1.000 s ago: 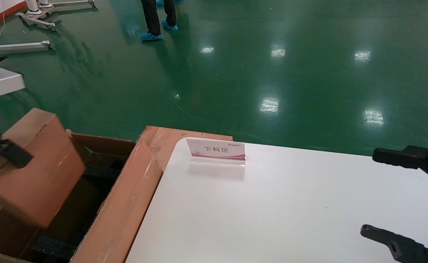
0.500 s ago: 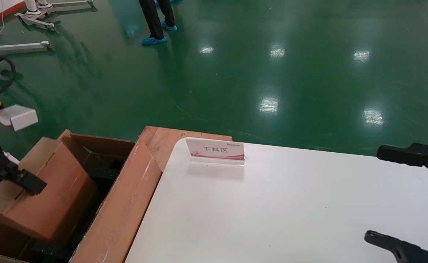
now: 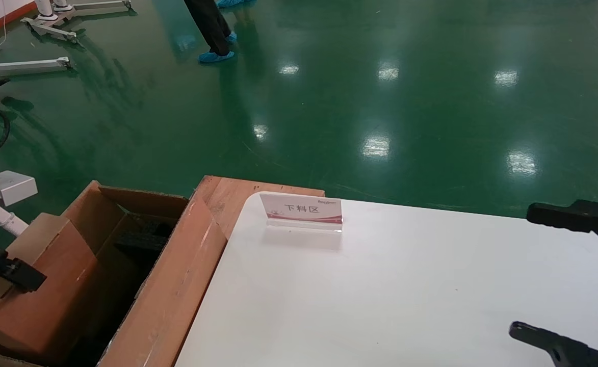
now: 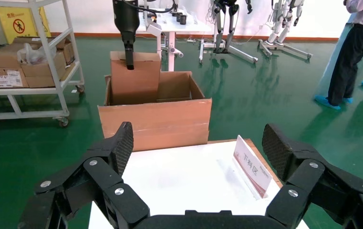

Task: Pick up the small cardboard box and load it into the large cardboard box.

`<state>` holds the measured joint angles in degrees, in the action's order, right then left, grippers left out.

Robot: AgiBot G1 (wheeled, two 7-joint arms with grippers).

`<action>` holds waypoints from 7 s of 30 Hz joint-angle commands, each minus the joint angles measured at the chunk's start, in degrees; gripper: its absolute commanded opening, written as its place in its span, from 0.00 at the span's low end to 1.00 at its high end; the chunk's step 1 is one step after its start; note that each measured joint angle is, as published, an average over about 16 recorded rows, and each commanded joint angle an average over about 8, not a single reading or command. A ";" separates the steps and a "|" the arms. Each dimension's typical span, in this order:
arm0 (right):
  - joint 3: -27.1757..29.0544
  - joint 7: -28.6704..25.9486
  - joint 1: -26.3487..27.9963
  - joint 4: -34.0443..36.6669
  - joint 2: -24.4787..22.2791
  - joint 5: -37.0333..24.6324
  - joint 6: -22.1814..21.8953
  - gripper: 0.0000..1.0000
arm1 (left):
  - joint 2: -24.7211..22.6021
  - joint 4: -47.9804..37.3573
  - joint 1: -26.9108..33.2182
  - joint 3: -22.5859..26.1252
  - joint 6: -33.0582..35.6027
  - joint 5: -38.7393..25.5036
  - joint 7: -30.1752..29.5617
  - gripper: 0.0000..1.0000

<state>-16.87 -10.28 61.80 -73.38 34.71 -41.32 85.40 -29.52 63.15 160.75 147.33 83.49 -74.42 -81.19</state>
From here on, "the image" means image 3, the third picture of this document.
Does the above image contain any acrylic sign with Chinese text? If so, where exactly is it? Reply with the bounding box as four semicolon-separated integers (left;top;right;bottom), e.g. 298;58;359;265
259;192;344;233

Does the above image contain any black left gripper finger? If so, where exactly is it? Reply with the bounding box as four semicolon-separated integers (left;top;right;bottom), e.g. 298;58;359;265
0;256;47;294

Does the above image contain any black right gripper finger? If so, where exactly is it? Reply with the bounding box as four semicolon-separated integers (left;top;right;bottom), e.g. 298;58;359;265
508;320;598;367
526;200;598;254

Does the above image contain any person in black trousers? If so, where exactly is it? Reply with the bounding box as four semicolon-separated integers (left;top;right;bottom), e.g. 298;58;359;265
183;0;237;64

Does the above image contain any small cardboard box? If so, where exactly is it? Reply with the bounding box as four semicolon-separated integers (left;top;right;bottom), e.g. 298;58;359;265
0;213;99;360

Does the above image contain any white metal floor stand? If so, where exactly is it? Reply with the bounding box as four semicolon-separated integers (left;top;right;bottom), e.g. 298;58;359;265
21;0;132;44
0;57;71;77

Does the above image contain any large cardboard box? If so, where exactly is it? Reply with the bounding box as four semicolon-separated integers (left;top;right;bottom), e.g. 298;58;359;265
0;181;228;367

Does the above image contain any black foam insert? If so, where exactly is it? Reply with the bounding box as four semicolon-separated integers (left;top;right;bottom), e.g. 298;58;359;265
114;217;174;254

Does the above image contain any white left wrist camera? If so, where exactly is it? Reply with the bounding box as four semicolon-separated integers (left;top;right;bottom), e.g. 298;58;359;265
0;171;38;207

